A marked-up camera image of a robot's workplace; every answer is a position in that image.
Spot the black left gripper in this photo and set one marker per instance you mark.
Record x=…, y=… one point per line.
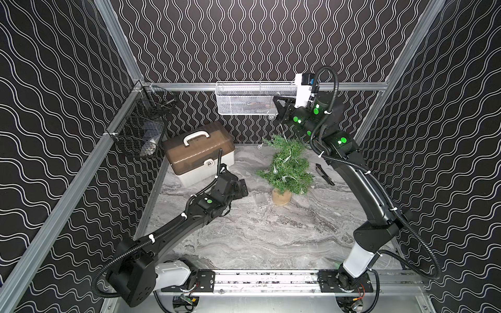
x=237, y=187

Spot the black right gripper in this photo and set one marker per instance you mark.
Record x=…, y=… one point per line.
x=290, y=109

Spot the small green christmas tree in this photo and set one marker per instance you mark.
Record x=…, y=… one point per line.
x=294, y=179

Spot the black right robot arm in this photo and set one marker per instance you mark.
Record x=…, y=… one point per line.
x=342, y=153

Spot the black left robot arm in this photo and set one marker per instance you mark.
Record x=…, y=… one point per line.
x=137, y=268

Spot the white brown storage box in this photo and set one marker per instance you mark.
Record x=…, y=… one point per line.
x=194, y=156

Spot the grey black utility knife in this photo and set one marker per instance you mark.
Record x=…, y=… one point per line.
x=324, y=175

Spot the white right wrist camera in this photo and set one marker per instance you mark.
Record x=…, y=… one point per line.
x=303, y=83

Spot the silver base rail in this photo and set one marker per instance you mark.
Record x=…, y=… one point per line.
x=251, y=282

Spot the black wire basket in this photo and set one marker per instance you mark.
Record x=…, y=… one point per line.
x=145, y=124

